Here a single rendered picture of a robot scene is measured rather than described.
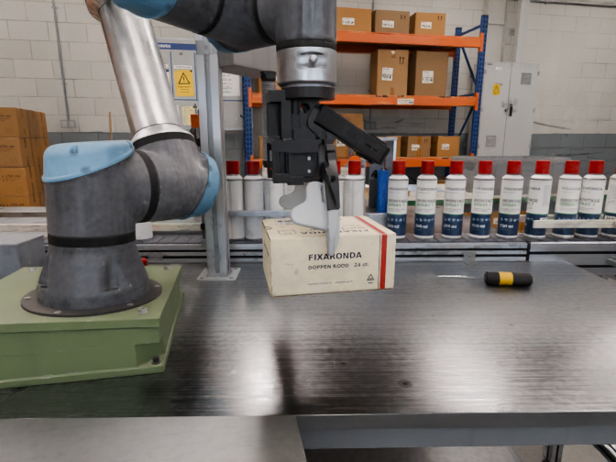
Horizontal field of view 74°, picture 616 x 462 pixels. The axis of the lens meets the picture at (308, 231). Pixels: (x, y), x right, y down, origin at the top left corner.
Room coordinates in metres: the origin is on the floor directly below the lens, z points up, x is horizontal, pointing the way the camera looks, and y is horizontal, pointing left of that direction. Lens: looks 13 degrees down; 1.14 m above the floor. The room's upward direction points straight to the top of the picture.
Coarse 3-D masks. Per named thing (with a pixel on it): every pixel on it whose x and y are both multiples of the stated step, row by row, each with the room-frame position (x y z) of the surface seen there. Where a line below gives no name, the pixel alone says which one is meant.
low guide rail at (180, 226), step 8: (0, 224) 1.09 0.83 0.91; (8, 224) 1.09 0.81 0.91; (16, 224) 1.09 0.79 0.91; (24, 224) 1.09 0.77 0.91; (32, 224) 1.09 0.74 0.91; (40, 224) 1.09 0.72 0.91; (152, 224) 1.09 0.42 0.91; (160, 224) 1.09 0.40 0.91; (168, 224) 1.09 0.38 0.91; (176, 224) 1.09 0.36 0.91; (184, 224) 1.09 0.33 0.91; (192, 224) 1.09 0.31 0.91; (200, 224) 1.09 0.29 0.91
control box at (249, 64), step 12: (264, 48) 0.96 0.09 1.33; (228, 60) 0.89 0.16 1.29; (240, 60) 0.90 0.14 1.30; (252, 60) 0.93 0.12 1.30; (264, 60) 0.96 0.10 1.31; (276, 60) 1.00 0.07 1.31; (228, 72) 0.98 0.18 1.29; (240, 72) 0.98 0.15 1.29; (252, 72) 0.98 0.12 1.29; (276, 72) 1.00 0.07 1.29
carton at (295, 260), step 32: (288, 224) 0.57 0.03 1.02; (352, 224) 0.57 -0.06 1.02; (288, 256) 0.48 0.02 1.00; (320, 256) 0.49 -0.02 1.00; (352, 256) 0.50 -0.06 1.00; (384, 256) 0.51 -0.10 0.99; (288, 288) 0.48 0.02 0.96; (320, 288) 0.49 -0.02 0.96; (352, 288) 0.50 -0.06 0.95; (384, 288) 0.51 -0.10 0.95
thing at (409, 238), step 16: (160, 240) 1.04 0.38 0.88; (176, 240) 1.04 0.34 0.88; (192, 240) 1.04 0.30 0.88; (240, 240) 1.04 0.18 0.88; (400, 240) 1.04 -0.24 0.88; (416, 240) 1.04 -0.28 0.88; (432, 240) 1.04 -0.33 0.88; (448, 240) 1.04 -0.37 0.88; (464, 240) 1.04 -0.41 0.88; (480, 240) 1.04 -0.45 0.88; (496, 240) 1.05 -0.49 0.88; (512, 240) 1.04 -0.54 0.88
